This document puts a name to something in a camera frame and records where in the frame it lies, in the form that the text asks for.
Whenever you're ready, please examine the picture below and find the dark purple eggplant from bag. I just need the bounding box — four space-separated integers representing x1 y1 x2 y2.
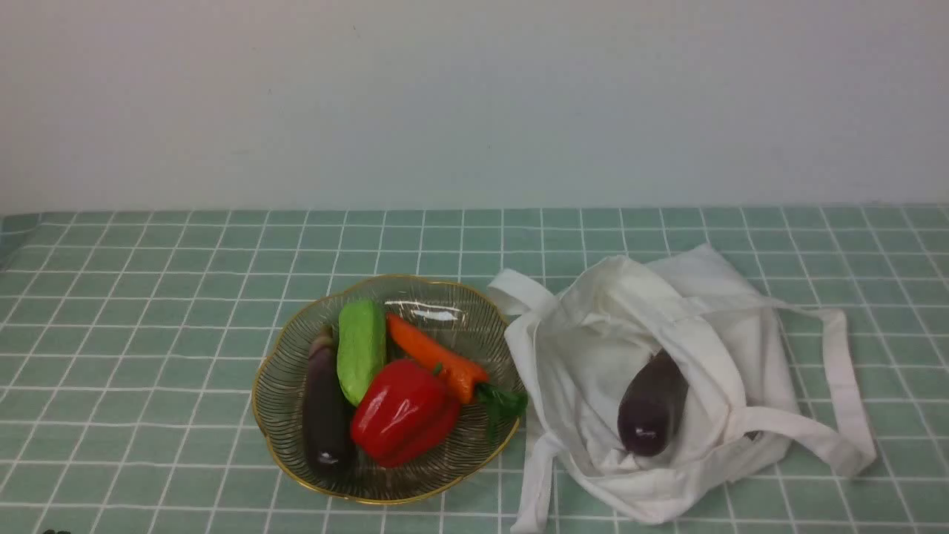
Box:
617 349 689 458

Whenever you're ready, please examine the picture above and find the white cloth bag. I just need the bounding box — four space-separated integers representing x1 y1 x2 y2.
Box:
489 244 877 533

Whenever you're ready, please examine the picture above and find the glass bowl with gold rim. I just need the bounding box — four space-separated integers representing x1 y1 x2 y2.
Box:
251 274 526 504

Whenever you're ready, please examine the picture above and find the orange carrot with green top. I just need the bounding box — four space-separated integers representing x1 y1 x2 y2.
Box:
386 314 528 439

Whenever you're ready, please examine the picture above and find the green wrinkled gourd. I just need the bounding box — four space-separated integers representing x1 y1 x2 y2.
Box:
337 300 387 406

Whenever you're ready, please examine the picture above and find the red bell pepper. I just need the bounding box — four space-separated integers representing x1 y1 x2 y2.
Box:
350 358 461 469

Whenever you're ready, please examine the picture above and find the dark purple eggplant in bowl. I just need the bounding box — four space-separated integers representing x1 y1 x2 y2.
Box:
302 324 357 475

